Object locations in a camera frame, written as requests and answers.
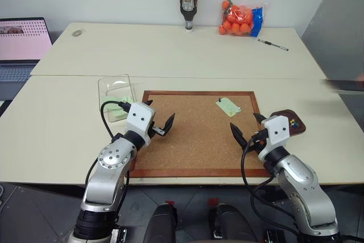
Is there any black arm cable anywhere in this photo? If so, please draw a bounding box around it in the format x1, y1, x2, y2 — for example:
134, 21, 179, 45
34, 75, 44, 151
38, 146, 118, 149
100, 100, 132, 142
241, 136, 300, 228

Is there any wood-framed cork board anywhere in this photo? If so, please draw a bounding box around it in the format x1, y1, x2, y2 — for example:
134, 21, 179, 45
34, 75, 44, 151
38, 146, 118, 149
129, 90, 271, 179

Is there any laptop with pink screen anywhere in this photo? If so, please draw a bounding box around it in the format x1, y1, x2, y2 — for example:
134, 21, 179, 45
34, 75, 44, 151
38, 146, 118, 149
0, 17, 53, 83

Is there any light green paper note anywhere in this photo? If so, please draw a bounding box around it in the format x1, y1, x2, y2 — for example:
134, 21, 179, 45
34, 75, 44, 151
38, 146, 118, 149
215, 97, 242, 118

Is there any dark rounded robot leg shape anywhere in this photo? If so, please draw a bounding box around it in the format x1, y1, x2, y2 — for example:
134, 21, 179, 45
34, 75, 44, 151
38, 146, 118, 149
142, 203, 179, 243
209, 203, 260, 243

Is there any clear plastic container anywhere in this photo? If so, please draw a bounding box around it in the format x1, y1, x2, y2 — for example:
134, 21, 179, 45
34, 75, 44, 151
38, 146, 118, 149
97, 73, 136, 123

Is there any grey partition panel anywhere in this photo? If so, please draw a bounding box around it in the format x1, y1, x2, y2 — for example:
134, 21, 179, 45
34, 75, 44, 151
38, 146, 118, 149
300, 0, 364, 81

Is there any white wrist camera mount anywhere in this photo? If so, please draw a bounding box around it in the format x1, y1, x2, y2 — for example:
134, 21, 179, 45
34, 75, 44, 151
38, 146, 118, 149
260, 115, 291, 160
125, 101, 156, 149

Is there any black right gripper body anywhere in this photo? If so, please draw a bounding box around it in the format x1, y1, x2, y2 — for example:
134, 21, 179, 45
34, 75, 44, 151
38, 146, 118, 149
250, 129, 270, 155

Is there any black and white pen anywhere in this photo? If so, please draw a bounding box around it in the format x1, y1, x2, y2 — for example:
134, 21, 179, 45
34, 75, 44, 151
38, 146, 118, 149
257, 38, 290, 52

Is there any brown sauce squeeze bottle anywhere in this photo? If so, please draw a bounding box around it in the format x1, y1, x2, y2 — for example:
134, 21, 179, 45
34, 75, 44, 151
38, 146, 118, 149
179, 0, 199, 32

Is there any bag of orange fruits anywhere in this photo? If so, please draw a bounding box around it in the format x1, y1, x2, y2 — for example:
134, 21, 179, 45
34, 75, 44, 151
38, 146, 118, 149
218, 0, 268, 39

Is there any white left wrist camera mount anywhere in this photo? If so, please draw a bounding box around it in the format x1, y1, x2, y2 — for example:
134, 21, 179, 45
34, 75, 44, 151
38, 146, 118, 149
125, 101, 156, 149

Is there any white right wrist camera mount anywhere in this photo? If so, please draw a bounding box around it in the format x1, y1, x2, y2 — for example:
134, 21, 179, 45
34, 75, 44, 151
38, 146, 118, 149
260, 115, 291, 160

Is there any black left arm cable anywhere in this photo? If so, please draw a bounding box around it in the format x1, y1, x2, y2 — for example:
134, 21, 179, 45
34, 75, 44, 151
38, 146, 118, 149
100, 100, 132, 142

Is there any brown oval dish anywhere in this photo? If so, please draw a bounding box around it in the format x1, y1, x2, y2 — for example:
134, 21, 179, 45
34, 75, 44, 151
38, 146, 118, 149
267, 109, 308, 138

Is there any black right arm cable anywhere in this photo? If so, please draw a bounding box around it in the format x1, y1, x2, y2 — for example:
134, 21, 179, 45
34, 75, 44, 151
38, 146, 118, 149
241, 136, 300, 228

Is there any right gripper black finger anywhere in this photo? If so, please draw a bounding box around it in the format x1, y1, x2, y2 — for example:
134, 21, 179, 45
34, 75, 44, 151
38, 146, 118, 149
229, 122, 248, 150
253, 113, 267, 126

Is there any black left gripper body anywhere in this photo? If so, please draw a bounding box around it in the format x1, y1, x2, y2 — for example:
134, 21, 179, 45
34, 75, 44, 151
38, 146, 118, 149
147, 122, 167, 139

